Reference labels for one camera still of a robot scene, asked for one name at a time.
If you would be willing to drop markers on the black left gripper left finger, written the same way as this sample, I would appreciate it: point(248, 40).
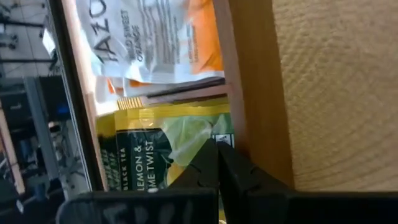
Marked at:
point(202, 168)

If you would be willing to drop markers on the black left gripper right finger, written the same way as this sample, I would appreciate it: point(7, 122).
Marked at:
point(245, 186)

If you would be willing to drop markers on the brown wooden tea organizer box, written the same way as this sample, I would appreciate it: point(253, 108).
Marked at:
point(258, 93)

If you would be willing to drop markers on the white orange tea bag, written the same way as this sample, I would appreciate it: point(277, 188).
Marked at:
point(112, 88)
point(149, 37)

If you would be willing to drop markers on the round woven straw placemat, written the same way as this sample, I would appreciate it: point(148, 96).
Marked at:
point(342, 93)

